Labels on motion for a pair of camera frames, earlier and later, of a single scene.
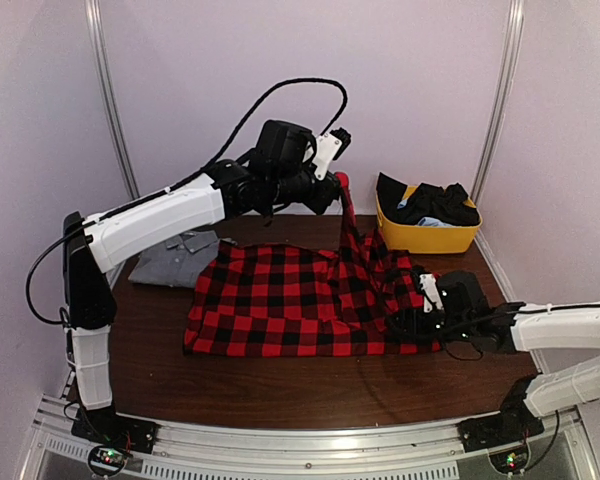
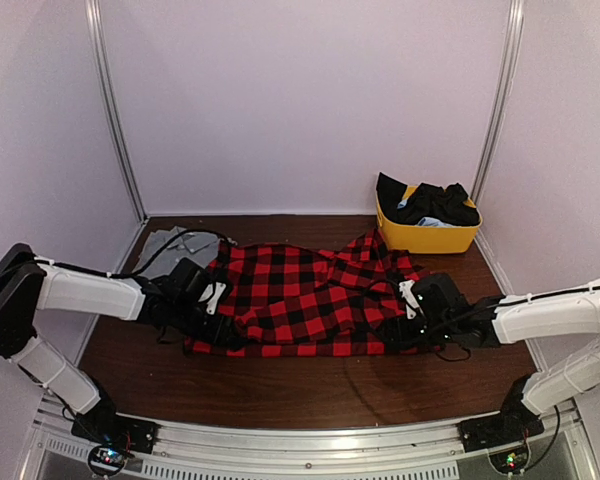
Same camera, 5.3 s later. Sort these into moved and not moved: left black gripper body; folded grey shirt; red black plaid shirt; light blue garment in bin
Moved: left black gripper body
Not moved: folded grey shirt; red black plaid shirt; light blue garment in bin
